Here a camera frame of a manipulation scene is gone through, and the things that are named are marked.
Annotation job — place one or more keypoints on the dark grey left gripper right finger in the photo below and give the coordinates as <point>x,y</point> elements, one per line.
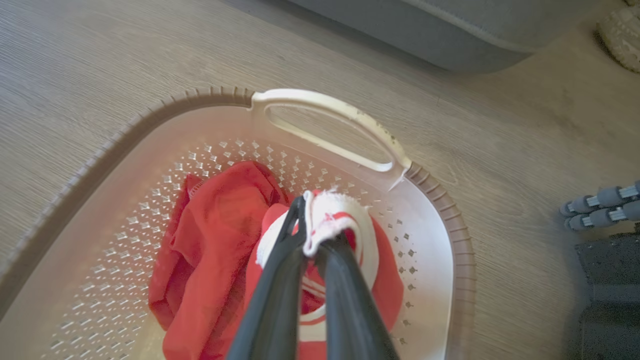
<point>350,310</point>

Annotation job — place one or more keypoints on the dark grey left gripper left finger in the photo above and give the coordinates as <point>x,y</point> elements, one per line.
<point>275,300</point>

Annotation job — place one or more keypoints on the red and white garment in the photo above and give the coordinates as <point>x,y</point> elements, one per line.
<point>215,240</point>

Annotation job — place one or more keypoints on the beige plastic laundry basket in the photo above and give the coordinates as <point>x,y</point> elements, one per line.
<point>100,200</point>

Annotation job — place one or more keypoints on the grey robot roller wheel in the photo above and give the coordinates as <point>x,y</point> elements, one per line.
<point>605,197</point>

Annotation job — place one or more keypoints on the white textured fluffy object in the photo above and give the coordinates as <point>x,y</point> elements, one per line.
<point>625,35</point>

